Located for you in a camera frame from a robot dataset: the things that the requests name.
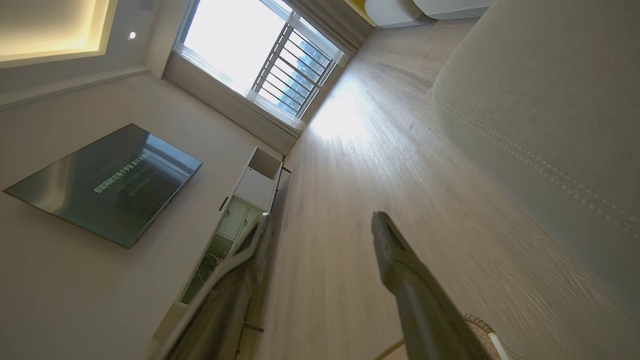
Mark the yellow furniture panel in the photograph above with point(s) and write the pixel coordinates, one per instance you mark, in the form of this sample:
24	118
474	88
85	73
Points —
359	9

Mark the window with metal railing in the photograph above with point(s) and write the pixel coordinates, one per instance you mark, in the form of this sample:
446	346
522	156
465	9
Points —
240	45

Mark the white laundry basket brown rim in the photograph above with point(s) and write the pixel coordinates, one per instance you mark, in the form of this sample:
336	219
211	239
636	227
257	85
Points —
492	337

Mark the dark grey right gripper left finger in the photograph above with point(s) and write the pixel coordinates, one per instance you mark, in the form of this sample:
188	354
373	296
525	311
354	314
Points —
227	305

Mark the beige sheer curtain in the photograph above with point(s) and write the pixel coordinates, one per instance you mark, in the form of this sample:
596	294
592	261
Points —
332	22
235	107

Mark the white rounded seat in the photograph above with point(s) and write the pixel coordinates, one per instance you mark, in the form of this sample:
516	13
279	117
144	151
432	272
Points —
392	12
455	7

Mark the black flat screen television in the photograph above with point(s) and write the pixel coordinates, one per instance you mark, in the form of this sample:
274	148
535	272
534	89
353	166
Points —
110	187

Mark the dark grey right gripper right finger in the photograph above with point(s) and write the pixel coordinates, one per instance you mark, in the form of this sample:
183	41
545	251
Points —
425	310

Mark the white low TV cabinet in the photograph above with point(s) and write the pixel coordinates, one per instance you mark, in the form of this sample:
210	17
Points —
255	187

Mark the grey fabric sofa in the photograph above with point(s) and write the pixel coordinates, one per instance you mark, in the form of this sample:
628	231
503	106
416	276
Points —
550	130

